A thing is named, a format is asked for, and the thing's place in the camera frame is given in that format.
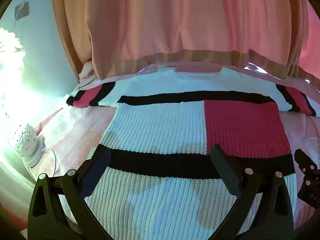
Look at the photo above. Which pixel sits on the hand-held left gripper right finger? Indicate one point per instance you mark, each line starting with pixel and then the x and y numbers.
pixel 223 170

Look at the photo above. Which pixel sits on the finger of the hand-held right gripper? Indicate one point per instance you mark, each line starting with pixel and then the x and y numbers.
pixel 303 162

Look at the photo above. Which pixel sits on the white dotted table lamp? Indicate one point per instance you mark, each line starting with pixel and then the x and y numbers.
pixel 26 142

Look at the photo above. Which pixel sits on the wall socket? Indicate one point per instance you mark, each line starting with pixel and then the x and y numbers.
pixel 22 10

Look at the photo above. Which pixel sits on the white black pink knit sweater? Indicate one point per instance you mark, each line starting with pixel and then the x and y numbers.
pixel 160 127

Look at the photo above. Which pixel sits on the white feather lamp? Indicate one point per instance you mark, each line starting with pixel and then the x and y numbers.
pixel 11 62

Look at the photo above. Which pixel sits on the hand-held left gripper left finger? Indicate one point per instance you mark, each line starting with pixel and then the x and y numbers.
pixel 98 170

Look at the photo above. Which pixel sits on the pink white patterned blanket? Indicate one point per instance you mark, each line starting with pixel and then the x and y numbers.
pixel 70 132

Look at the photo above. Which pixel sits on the pink orange curtain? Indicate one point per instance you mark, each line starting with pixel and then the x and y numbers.
pixel 175 17

